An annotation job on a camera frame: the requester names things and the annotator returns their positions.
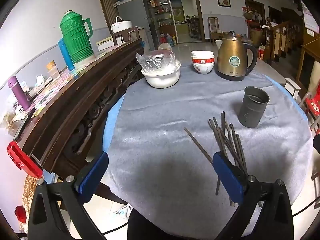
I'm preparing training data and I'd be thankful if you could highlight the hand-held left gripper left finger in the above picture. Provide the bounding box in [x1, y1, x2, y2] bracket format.
[27, 151, 109, 240]

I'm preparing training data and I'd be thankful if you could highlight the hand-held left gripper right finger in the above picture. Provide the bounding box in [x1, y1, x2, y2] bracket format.
[212, 151, 294, 240]

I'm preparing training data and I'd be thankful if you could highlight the bundle of dark chopsticks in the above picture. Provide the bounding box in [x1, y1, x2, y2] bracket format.
[208, 111, 263, 208]

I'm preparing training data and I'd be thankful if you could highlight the single dark chopstick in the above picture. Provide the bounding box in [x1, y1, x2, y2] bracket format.
[184, 127, 213, 165]

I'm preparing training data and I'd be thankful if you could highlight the grey perforated chopstick holder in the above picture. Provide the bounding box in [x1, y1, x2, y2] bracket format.
[238, 86, 270, 128]

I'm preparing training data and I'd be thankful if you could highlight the red plastic box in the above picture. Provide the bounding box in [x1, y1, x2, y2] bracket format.
[7, 141, 43, 178]

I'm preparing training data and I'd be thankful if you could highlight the carved dark wooden sideboard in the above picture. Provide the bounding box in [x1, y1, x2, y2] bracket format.
[14, 39, 150, 178]

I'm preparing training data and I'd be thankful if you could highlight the red round object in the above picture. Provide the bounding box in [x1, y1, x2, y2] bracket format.
[14, 205, 27, 223]

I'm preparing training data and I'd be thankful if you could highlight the grey fleece table cloth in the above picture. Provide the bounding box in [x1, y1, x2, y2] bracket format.
[104, 62, 314, 238]

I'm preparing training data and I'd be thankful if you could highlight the purple bottle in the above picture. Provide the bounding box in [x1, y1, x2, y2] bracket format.
[7, 76, 31, 112]

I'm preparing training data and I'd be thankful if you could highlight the red bag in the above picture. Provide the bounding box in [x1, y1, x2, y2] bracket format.
[305, 97, 320, 117]

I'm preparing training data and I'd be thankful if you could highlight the small white stool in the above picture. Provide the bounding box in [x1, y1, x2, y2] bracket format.
[285, 78, 301, 100]

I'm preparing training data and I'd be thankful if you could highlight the white bowl red rim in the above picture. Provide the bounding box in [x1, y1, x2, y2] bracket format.
[192, 56, 215, 65]
[191, 51, 215, 58]
[192, 62, 214, 75]

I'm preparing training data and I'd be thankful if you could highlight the gold electric kettle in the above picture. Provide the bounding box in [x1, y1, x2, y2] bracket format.
[215, 30, 258, 82]

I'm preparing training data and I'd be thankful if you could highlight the white ceramic pot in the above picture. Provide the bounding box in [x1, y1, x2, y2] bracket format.
[141, 61, 182, 89]

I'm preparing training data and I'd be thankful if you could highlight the blue thermos bottle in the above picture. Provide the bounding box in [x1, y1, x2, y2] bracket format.
[58, 38, 75, 72]

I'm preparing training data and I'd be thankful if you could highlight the cream chair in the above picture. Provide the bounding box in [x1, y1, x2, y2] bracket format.
[299, 61, 320, 130]

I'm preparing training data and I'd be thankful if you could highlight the white chest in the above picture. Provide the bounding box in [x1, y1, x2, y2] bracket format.
[97, 37, 114, 51]

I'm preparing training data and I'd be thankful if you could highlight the clear plastic bag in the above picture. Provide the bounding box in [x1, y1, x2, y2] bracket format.
[136, 50, 178, 72]

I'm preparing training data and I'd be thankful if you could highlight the green thermos jug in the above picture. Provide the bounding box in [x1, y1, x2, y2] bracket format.
[59, 10, 95, 64]

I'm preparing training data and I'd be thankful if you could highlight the wooden staircase railing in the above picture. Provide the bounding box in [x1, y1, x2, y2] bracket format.
[265, 17, 303, 65]

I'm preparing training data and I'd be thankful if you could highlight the small dark wooden cabinet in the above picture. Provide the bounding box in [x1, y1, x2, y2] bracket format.
[112, 26, 139, 44]

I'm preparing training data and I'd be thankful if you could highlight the wooden dining chair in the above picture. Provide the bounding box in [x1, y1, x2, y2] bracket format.
[208, 17, 223, 44]

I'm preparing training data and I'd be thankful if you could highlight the shelf with bottles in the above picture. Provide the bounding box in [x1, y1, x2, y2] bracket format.
[149, 0, 177, 44]

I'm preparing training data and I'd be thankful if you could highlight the grey refrigerator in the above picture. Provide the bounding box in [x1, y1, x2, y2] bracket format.
[117, 0, 155, 52]

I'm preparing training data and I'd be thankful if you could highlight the black cable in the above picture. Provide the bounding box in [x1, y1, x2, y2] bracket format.
[291, 192, 318, 217]

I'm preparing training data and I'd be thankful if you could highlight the white container with handle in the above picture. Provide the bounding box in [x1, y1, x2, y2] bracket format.
[111, 16, 132, 34]

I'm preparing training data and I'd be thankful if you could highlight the wall calendar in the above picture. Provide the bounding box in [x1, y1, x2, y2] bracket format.
[301, 1, 320, 34]

